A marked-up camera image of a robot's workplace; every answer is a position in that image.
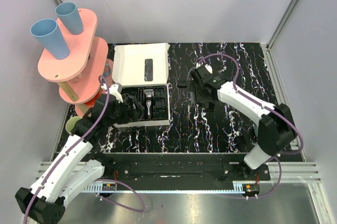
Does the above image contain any white clipper kit box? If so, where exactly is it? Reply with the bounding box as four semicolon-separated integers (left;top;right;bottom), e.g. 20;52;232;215
112;43;170;128

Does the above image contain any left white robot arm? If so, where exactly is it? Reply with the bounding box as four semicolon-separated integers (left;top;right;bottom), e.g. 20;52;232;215
15;92;130;223

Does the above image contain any light green cup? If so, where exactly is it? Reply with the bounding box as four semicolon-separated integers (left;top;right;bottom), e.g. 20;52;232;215
65;116;82;134

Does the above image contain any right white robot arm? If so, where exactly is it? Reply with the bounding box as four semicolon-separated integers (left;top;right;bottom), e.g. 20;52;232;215
190;65;300;180

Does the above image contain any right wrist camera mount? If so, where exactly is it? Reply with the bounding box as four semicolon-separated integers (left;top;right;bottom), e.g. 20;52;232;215
204;64;213;74

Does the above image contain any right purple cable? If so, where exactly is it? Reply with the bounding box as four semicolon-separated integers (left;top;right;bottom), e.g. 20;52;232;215
196;53;308;200

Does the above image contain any blue plastic cup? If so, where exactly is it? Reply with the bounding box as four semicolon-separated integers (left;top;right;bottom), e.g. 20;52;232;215
31;18;70;60
55;2;83;35

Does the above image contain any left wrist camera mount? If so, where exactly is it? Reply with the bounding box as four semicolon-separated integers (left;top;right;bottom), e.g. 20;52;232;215
101;83;124;103

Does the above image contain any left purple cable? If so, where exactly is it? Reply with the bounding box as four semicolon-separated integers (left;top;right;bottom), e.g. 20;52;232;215
23;75;111;224

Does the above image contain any near blue plastic cup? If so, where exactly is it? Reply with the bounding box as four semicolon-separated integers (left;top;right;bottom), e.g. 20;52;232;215
31;18;70;60

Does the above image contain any far blue plastic cup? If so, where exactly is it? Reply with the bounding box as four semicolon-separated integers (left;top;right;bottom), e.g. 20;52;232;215
55;2;83;35

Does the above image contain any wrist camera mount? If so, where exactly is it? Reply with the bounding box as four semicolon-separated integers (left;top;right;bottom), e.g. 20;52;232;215
204;64;213;74
101;83;124;103

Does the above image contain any purple cable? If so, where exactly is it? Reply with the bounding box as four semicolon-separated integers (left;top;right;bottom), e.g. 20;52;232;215
196;53;308;200
23;75;111;224

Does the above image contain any black silver hair clipper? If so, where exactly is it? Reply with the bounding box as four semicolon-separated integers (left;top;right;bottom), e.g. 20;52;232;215
144;89;154;119

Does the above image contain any pink tiered wooden shelf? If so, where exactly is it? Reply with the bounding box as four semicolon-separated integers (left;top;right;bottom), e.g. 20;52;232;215
37;8;113;116

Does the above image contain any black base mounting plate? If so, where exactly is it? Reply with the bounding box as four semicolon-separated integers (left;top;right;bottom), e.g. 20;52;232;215
83;152;271;182

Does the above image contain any blue mug on shelf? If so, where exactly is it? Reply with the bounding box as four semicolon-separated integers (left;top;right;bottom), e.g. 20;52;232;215
103;63;111;77

